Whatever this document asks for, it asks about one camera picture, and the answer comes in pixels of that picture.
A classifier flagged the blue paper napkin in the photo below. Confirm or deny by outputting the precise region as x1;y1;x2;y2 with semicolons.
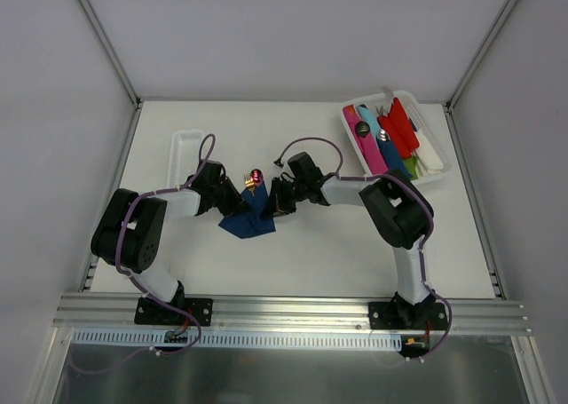
218;185;276;239

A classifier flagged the iridescent rainbow spoon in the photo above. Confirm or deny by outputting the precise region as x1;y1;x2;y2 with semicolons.
249;169;264;187

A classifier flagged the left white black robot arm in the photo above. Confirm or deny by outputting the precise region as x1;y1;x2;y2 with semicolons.
91;160;252;324

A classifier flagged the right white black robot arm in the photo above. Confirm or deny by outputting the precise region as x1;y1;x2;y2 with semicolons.
261;152;436;329

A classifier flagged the pink napkin roll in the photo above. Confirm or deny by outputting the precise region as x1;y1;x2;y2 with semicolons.
342;105;388;175

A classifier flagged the blue napkin roll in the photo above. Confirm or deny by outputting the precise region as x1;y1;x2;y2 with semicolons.
376;130;408;175

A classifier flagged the teal napkin roll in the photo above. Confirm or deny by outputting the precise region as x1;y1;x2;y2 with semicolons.
357;105;378;127

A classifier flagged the green napkin roll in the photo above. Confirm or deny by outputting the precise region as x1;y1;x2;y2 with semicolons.
403;154;421;180

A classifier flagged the red napkin roll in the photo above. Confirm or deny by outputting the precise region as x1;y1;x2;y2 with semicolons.
378;98;419;159

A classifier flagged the white napkin roll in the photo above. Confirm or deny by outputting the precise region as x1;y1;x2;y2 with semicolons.
414;130;445;175

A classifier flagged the white perforated plastic tray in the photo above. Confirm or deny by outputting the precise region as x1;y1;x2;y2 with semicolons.
167;130;204;187

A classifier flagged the black round spoon head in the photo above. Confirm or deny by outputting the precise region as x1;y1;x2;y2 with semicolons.
355;121;371;139

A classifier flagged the white basket of rolls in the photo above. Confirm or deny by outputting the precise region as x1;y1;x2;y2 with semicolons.
340;87;452;186

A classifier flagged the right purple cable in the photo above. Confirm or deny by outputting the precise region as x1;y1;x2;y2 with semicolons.
272;137;454;363

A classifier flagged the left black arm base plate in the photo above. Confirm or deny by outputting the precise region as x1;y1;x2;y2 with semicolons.
134;297;214;327

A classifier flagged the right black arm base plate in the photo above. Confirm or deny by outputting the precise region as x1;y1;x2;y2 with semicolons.
367;301;448;331

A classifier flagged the aluminium mounting rail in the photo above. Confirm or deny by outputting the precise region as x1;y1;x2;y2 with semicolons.
52;292;533;337

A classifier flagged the white slotted cable duct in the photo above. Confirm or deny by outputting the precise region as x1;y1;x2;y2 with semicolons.
72;328;402;352

